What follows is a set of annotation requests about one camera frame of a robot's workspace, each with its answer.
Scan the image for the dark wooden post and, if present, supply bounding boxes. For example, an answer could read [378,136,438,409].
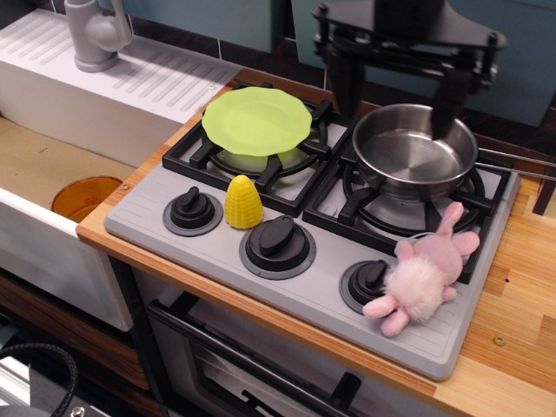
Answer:
[533,180,555,215]

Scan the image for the pink stuffed rabbit toy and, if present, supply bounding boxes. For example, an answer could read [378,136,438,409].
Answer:
[362,202,480,337]

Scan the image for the black braided cable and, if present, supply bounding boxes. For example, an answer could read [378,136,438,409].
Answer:
[0,342,79,417]

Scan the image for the black right burner grate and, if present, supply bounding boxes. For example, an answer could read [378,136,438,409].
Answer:
[302,132,510,284]

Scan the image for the orange plastic cup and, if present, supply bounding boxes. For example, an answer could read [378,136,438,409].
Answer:
[50,175,122,222]

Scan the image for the black stove knob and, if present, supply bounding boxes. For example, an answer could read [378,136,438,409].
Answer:
[162,186,223,237]
[340,260,388,314]
[239,215,316,281]

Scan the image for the yellow plastic corn cob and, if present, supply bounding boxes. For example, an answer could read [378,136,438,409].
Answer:
[224,175,264,229]

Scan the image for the white toy sink unit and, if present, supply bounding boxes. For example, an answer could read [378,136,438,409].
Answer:
[1,9,239,331]

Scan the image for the grey toy faucet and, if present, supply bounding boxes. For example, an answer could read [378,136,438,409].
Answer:
[64,0,132,73]

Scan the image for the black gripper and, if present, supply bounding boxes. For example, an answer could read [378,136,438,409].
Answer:
[312,1,508,140]

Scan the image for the green plastic plate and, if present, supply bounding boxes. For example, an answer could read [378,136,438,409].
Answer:
[202,87,312,156]

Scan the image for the black left stove knob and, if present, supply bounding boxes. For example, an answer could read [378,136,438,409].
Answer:
[162,186,223,237]

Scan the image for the toy oven door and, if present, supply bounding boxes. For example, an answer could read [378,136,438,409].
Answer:
[146,293,442,416]

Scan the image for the black middle stove knob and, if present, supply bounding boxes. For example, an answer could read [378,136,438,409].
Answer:
[239,215,316,281]

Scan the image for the black left burner grate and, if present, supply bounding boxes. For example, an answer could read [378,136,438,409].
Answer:
[162,83,354,217]

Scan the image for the grey toy stove top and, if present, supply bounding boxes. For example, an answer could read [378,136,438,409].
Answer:
[104,101,520,381]

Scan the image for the stainless steel frying pan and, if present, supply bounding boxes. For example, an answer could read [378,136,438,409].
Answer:
[352,103,551,202]

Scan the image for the black burner grate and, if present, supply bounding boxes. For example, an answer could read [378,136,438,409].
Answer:
[162,83,354,217]
[302,132,510,284]

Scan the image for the black right stove knob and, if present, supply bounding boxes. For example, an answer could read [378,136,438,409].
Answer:
[340,260,388,314]

